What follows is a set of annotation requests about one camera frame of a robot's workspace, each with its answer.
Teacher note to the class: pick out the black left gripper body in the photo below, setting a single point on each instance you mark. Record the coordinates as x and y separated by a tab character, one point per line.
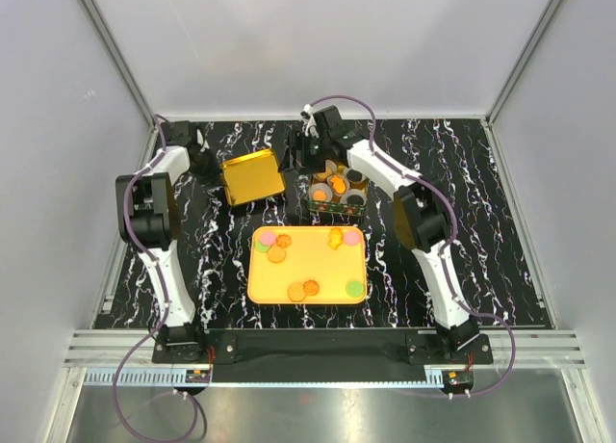
207	171

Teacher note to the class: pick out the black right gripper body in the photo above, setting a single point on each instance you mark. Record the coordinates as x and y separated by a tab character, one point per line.
313	151

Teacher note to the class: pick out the orange round scalloped cookie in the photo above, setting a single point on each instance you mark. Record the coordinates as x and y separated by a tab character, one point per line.
320	192

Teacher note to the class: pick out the orange fish cookie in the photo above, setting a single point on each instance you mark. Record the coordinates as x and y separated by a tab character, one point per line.
338	184

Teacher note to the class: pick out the green christmas cookie tin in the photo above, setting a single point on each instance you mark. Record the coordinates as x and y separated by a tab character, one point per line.
324	196

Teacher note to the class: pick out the gold tin lid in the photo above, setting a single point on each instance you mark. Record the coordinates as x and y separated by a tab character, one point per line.
252	177

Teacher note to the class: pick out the black sandwich cookie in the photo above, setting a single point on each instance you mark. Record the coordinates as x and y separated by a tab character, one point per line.
354	176
356	200

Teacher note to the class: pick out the black sandwich cookie top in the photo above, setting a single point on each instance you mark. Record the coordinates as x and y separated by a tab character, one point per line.
356	200

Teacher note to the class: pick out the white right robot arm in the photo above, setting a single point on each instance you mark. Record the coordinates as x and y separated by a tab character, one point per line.
424	221

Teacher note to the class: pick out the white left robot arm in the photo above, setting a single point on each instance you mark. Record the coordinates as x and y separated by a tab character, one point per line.
149	221

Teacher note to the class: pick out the white paper cupcake liner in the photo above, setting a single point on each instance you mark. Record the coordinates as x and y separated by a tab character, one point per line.
337	185
352	192
320	191
353	185

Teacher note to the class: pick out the orange swirl butter cookie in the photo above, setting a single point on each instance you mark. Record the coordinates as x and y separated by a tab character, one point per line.
283	240

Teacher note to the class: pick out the orange chick cookie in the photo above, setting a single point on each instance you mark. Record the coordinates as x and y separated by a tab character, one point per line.
335	238

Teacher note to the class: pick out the pink sandwich cookie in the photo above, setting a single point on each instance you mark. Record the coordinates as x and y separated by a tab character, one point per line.
267	239
352	238

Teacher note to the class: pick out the green sandwich cookie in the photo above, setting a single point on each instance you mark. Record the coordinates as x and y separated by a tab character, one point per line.
355	289
261	247

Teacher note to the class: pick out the pink sandwich cookie right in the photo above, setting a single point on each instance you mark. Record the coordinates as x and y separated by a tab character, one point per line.
352	238

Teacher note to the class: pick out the large round dotted biscuit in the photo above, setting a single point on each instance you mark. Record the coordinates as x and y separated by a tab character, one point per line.
276	254

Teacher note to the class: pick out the yellow plastic tray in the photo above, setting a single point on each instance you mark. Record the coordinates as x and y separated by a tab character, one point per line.
308	258

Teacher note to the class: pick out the orange swirl cookie lower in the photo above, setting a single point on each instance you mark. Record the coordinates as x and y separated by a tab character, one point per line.
311	287

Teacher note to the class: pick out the round dotted biscuit lower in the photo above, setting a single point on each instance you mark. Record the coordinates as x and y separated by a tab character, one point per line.
296	293

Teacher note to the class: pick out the green sandwich cookie right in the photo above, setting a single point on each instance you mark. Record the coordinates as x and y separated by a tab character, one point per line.
355	289

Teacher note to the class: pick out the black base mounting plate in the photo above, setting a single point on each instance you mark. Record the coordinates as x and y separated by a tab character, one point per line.
269	356

